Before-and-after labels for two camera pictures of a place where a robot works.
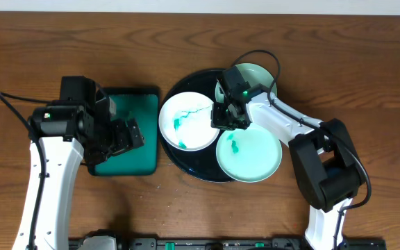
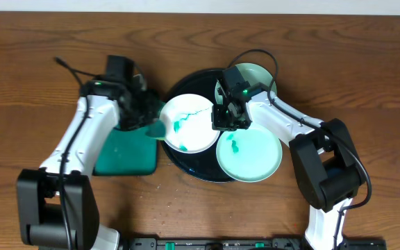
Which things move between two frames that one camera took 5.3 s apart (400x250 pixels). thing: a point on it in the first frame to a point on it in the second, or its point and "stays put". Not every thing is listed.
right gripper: [224, 118] stays put
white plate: [185, 122] stays put
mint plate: [252, 155] stays put
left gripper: [124, 136] to [144, 113]
